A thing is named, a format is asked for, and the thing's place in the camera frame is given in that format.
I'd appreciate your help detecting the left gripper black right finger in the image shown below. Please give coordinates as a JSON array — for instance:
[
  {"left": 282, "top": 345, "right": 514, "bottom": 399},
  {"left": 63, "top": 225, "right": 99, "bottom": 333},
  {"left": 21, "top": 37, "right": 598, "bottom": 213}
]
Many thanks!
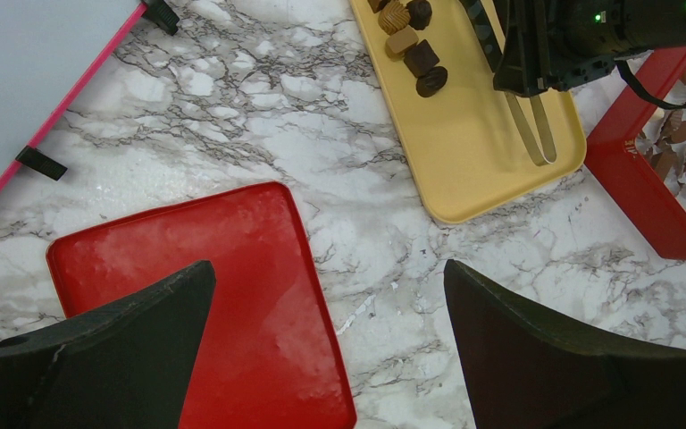
[{"left": 444, "top": 260, "right": 686, "bottom": 428}]

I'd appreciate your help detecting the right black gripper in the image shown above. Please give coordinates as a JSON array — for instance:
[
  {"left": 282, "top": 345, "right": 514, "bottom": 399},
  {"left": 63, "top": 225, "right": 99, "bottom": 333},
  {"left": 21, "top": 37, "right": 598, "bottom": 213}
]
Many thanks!
[{"left": 462, "top": 1, "right": 686, "bottom": 97}]

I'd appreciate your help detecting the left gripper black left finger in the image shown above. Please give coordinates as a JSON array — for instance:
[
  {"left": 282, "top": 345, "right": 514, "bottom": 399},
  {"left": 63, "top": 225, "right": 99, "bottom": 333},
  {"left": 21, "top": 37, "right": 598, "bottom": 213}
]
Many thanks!
[{"left": 0, "top": 261, "right": 216, "bottom": 428}]

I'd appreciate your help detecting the dark oval chocolate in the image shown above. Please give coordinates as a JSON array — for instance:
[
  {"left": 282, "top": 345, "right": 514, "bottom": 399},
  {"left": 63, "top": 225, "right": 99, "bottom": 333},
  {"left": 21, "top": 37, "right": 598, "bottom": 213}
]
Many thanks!
[{"left": 415, "top": 66, "right": 448, "bottom": 97}]

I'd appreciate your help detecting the red chocolate box with dividers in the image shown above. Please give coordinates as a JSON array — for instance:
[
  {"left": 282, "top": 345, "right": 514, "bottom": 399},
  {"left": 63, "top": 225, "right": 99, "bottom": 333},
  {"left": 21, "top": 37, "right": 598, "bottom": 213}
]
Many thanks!
[{"left": 583, "top": 46, "right": 686, "bottom": 264}]

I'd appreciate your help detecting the yellow plastic tray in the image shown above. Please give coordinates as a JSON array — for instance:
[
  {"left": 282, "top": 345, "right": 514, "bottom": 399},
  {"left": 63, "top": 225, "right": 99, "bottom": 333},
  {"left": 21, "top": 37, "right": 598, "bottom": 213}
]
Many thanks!
[{"left": 350, "top": 1, "right": 587, "bottom": 223}]

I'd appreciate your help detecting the red box lid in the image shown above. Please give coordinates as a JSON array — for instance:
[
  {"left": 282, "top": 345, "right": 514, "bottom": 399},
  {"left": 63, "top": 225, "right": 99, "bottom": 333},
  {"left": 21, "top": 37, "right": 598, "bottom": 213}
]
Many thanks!
[{"left": 46, "top": 182, "right": 357, "bottom": 428}]

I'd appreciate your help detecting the black board clip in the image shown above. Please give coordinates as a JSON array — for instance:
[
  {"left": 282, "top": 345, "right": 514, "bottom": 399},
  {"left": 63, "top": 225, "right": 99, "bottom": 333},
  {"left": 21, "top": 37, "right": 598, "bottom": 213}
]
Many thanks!
[
  {"left": 15, "top": 146, "right": 68, "bottom": 181},
  {"left": 141, "top": 0, "right": 180, "bottom": 36}
]

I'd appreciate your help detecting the white board with pink frame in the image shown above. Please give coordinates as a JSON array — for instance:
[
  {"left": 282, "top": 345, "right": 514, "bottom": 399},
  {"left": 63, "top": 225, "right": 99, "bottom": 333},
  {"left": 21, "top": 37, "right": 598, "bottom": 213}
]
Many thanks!
[{"left": 0, "top": 1, "right": 146, "bottom": 190}]

